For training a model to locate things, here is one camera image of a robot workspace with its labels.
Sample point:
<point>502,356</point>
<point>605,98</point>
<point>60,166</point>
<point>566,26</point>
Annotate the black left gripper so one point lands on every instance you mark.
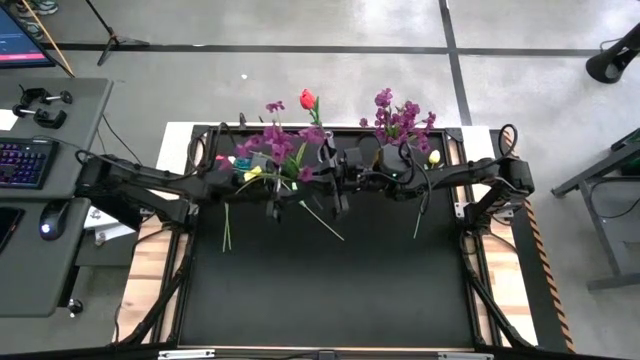
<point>260,195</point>

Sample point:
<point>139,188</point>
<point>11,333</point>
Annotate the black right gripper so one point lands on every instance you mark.
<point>357,180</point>

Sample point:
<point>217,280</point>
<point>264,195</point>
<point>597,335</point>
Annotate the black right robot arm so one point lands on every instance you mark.
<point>465,172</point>

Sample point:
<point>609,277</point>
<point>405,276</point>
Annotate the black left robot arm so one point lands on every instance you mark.
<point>150,177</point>

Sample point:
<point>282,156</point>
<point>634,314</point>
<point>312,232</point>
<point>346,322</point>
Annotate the blue glass vase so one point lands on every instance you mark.
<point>242,164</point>

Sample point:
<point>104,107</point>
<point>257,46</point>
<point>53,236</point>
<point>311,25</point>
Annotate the small black clip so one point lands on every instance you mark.
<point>242,121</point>

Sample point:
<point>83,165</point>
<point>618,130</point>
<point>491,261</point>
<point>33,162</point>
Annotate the black table mat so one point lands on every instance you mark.
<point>325,290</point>

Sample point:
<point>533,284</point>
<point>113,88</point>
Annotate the white papers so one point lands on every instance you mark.
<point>107,232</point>

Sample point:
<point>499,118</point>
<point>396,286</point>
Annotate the grey desk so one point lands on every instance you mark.
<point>80,125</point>

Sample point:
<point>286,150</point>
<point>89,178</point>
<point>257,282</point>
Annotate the black computer mouse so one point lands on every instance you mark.
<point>55,217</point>

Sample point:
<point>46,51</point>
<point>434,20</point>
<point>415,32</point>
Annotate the black desk knob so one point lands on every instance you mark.
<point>75,306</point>

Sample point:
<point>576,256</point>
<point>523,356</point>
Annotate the black tripod stand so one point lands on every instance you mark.
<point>115,39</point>

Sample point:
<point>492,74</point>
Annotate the black screw clamp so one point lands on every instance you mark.
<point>35,93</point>
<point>50,119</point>

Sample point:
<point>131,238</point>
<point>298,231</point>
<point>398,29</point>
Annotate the black backlit keyboard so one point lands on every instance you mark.
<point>25,162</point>

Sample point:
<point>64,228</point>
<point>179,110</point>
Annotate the black tablet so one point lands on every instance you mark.
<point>7,225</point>

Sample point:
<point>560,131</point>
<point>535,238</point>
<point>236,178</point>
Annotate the white paper sheet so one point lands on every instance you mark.
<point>7,120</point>

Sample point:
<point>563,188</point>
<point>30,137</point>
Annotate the wooden stick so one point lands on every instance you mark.
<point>48,37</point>

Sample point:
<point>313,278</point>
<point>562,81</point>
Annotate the grey side table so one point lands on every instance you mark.
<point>617,235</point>

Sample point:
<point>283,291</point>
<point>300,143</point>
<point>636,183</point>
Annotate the black floor stand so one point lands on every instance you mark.
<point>607,65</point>

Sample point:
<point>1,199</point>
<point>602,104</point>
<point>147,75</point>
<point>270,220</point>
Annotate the person's shoe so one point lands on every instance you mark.
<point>45,6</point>
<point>32,30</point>

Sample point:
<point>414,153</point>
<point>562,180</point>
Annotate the computer monitor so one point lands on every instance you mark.
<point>20,40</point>

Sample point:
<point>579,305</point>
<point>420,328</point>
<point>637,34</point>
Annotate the wrist camera with yellow tape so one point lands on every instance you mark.
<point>252,174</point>

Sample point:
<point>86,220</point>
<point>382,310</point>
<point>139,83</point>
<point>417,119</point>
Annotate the black aluminium table frame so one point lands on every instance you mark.
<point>450,131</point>

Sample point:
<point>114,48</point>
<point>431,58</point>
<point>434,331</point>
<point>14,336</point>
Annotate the silver metal bracket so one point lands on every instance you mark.
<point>465,356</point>
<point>185,354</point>

